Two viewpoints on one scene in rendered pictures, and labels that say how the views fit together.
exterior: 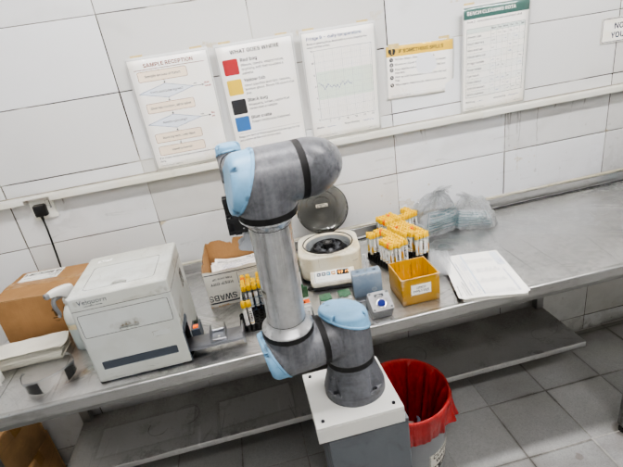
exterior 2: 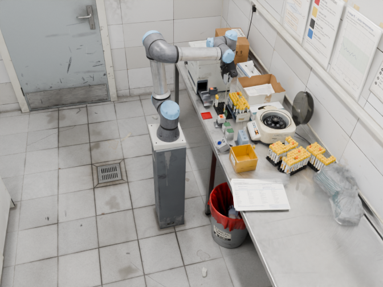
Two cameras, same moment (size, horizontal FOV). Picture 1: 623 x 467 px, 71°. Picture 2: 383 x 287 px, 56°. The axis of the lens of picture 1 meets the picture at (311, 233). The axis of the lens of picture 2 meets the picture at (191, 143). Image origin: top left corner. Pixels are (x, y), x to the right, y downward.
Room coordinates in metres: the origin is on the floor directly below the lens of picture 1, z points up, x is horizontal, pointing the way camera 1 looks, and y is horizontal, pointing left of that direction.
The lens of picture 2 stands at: (0.74, -1.78, 2.48)
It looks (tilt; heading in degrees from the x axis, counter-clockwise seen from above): 43 degrees down; 81
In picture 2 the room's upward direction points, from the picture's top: 2 degrees clockwise
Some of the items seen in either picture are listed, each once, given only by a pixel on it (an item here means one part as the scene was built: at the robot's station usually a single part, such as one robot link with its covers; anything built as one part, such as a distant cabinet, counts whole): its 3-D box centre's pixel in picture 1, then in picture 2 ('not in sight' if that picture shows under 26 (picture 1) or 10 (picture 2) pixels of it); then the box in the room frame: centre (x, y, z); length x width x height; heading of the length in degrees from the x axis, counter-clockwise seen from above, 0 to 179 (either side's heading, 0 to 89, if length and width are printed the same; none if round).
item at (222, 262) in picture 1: (237, 267); (259, 92); (1.56, 0.31, 0.95); 0.29 x 0.25 x 0.15; 7
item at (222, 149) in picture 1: (230, 162); (230, 40); (1.27, 0.20, 1.43); 0.09 x 0.08 x 0.11; 15
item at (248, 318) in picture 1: (262, 307); (223, 105); (1.27, 0.20, 0.93); 0.17 x 0.09 x 0.11; 98
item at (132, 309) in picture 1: (144, 307); (210, 67); (1.23, 0.57, 1.03); 0.31 x 0.27 x 0.30; 97
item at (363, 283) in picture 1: (366, 283); (242, 140); (1.33, -0.16, 0.92); 0.10 x 0.07 x 0.10; 92
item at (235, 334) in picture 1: (211, 336); (204, 94); (1.16, 0.36, 0.92); 0.21 x 0.07 x 0.05; 97
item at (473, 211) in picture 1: (473, 208); (349, 203); (1.78, -0.72, 0.94); 0.20 x 0.17 x 0.14; 72
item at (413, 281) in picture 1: (413, 281); (243, 158); (1.29, -0.32, 0.93); 0.13 x 0.13 x 0.10; 7
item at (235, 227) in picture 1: (239, 212); (227, 62); (1.27, 0.21, 1.28); 0.09 x 0.08 x 0.12; 98
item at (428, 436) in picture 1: (404, 428); (231, 216); (1.32, -0.25, 0.22); 0.38 x 0.37 x 0.44; 97
